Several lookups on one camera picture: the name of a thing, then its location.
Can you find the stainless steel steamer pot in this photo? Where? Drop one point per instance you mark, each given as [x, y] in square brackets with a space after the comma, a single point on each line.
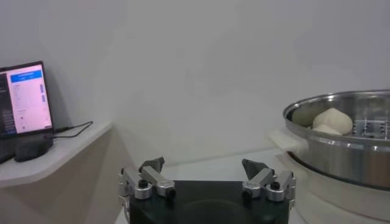
[329, 204]

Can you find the black computer mouse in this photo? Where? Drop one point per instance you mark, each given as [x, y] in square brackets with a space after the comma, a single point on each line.
[32, 149]

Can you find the black laptop blue banner screen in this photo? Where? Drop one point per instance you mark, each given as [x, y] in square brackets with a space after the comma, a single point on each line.
[27, 100]

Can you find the white side desk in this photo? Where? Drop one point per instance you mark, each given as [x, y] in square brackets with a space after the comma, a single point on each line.
[61, 152]

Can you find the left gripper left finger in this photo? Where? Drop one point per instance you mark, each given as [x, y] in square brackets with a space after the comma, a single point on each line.
[152, 179]

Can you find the white steamed baozi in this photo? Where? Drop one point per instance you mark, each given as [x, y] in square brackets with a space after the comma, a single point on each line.
[326, 130]
[333, 119]

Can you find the stainless steel steamer basket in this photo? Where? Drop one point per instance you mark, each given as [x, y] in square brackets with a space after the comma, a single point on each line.
[350, 161]

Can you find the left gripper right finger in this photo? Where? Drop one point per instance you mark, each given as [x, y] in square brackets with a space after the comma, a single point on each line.
[262, 179]

